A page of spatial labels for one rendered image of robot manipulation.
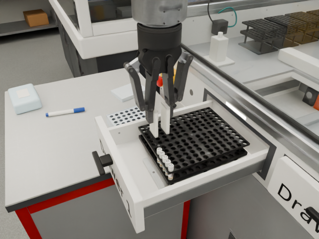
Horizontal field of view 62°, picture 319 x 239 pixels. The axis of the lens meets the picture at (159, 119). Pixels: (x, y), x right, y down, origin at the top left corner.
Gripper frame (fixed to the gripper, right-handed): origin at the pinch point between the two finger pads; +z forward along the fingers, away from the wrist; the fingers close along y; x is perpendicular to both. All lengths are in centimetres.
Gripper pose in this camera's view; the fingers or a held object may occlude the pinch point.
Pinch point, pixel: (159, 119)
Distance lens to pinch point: 55.7
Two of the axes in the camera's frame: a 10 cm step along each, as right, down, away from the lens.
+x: -4.3, -5.4, 7.3
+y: 9.0, -2.5, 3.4
